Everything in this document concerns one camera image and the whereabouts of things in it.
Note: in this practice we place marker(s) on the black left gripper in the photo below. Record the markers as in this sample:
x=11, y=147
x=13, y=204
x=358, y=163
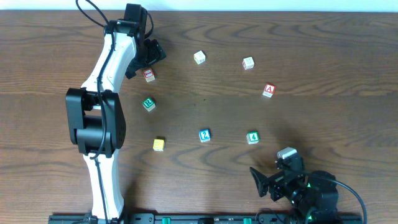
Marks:
x=152, y=55

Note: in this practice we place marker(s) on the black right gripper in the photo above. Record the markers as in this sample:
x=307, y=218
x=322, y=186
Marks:
x=275, y=184

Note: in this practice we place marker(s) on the red letter I block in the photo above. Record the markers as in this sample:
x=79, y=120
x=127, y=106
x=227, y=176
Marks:
x=149, y=75

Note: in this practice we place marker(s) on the blue number 2 block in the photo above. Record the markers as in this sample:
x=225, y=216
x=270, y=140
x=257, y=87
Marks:
x=204, y=135

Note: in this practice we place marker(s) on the red letter A block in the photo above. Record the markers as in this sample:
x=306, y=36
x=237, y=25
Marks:
x=269, y=90

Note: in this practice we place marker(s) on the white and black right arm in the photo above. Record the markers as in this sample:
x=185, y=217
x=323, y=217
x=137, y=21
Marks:
x=313, y=196

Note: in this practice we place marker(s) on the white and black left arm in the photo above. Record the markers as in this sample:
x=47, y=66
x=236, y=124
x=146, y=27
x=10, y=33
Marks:
x=96, y=121

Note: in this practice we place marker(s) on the green number 4 block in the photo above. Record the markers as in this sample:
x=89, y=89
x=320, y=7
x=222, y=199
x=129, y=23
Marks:
x=253, y=137

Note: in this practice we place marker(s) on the plain cream wooden block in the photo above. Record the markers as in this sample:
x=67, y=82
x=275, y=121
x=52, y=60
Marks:
x=199, y=57

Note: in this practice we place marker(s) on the green letter R block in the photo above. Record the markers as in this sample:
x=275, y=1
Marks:
x=149, y=104

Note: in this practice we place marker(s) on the yellow wooden block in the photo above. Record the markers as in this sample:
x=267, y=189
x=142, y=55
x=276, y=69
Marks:
x=158, y=145

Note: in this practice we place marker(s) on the red edged wooden block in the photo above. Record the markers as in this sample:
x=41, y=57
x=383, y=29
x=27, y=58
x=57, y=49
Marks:
x=248, y=63

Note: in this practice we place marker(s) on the black mounting rail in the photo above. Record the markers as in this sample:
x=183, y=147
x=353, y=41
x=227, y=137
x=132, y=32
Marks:
x=149, y=218

